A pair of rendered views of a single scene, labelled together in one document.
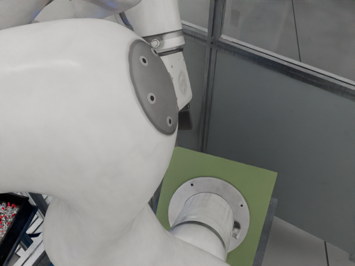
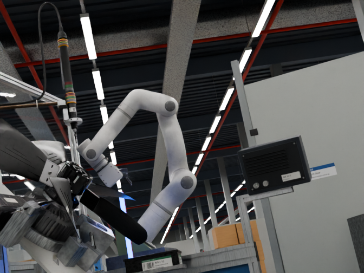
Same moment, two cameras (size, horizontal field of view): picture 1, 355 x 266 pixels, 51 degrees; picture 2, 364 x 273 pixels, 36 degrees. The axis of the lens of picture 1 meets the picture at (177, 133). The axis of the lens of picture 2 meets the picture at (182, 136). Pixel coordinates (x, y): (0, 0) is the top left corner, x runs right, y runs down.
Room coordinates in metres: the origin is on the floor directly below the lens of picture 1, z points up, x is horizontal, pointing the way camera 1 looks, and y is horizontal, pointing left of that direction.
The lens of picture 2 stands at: (0.73, 2.78, 0.76)
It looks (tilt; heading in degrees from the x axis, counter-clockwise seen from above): 14 degrees up; 257
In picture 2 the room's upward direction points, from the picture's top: 11 degrees counter-clockwise
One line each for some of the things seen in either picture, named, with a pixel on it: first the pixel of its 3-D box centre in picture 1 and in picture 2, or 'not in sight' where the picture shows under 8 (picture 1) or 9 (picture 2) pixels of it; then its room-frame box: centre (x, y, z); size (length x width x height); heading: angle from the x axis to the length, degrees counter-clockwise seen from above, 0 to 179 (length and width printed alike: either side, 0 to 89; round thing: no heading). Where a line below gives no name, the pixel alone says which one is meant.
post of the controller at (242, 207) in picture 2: not in sight; (245, 219); (0.01, 0.57, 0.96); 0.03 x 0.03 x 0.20; 59
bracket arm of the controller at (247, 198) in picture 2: not in sight; (264, 194); (-0.08, 0.62, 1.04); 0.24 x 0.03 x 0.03; 149
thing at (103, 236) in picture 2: not in sight; (88, 238); (0.65, 0.55, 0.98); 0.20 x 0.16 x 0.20; 149
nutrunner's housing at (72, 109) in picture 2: not in sight; (67, 76); (0.65, 0.61, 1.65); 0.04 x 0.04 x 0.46
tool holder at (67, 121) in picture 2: not in sight; (69, 112); (0.66, 0.61, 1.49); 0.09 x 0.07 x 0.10; 4
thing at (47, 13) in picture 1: (57, 21); not in sight; (1.25, 0.48, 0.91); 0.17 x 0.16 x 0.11; 149
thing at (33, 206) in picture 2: not in sight; (31, 207); (0.83, 0.90, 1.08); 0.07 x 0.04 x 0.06; 70
